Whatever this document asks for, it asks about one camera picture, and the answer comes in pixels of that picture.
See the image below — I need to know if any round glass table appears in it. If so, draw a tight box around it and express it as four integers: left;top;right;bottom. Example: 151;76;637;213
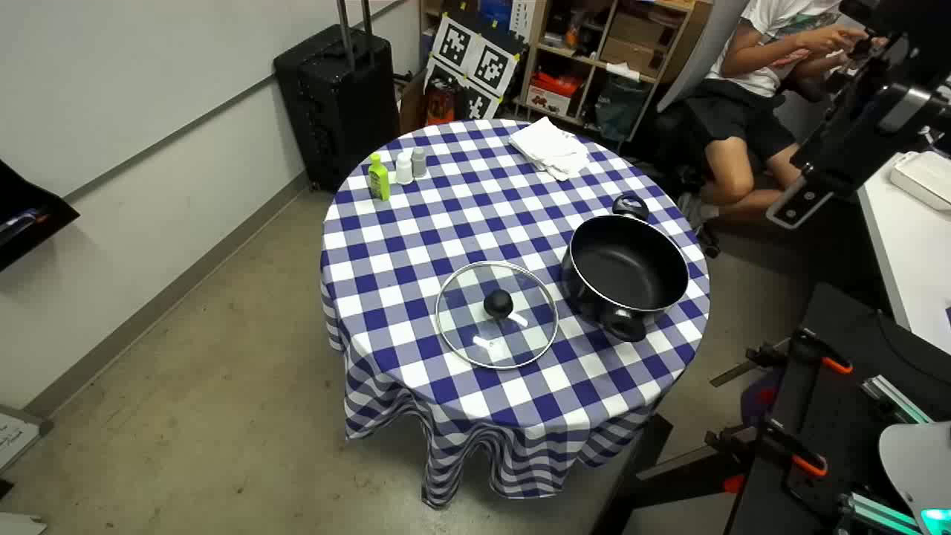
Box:
432;259;565;375

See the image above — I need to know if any cardboard box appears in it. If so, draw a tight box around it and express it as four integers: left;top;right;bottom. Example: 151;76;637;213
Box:
601;6;695;76

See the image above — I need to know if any black workbench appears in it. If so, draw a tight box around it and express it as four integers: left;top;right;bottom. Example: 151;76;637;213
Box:
592;282;951;535

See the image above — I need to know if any blue white checkered tablecloth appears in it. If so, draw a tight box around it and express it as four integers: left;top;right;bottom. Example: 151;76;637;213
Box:
317;116;714;513

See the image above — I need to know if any seated person white shirt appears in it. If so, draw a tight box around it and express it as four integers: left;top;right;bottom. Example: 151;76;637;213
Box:
680;0;886;233

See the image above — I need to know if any teal metal bar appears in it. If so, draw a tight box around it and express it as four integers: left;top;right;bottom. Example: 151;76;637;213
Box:
837;489;925;535
858;370;932;428

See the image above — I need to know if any white desk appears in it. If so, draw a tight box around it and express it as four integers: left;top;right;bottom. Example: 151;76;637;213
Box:
855;147;951;352

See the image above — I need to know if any wooden shelf unit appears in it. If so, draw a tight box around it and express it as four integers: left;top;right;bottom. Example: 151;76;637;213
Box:
415;0;711;152

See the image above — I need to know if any red box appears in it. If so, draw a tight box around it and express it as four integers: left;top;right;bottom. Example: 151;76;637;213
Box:
525;67;583;117

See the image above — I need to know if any grey floor box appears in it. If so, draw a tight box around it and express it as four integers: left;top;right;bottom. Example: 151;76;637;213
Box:
0;404;45;471

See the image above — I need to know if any black camera stand rig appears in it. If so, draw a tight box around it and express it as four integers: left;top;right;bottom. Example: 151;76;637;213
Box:
766;0;951;232

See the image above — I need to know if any white AprilTag board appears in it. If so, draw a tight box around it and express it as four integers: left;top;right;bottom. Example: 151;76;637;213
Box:
423;8;530;125

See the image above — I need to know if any black cooking pot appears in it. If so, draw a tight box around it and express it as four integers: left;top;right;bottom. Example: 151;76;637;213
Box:
559;192;692;343

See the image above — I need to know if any white foam board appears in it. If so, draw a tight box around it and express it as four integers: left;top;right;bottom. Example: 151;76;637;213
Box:
657;0;748;116

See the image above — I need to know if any dark green bag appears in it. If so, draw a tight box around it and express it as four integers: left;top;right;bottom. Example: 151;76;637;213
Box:
592;73;650;141

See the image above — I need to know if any black suitcase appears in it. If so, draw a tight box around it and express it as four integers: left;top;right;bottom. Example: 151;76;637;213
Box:
271;0;405;192

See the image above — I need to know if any white folded cloth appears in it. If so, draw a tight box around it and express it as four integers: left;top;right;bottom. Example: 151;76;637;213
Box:
504;116;595;183

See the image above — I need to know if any orange black clamp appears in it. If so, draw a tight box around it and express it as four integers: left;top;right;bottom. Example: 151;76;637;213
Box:
788;324;855;379
754;412;833;480

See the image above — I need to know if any green plastic bottle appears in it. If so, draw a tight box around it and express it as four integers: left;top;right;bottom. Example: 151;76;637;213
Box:
366;147;396;205

